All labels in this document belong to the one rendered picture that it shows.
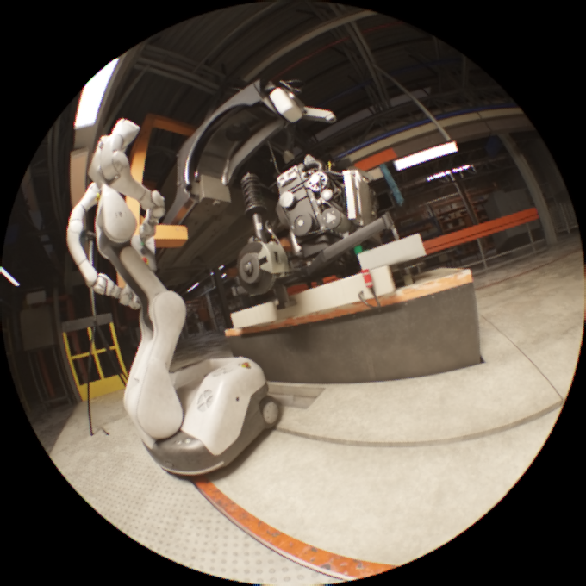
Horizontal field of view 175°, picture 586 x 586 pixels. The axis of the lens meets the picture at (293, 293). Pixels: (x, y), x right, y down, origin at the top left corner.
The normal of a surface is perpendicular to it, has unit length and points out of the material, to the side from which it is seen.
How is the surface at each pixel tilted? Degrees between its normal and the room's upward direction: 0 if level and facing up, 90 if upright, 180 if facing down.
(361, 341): 90
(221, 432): 90
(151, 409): 90
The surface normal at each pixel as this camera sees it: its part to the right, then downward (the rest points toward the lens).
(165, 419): 0.86, -0.26
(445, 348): -0.57, 0.13
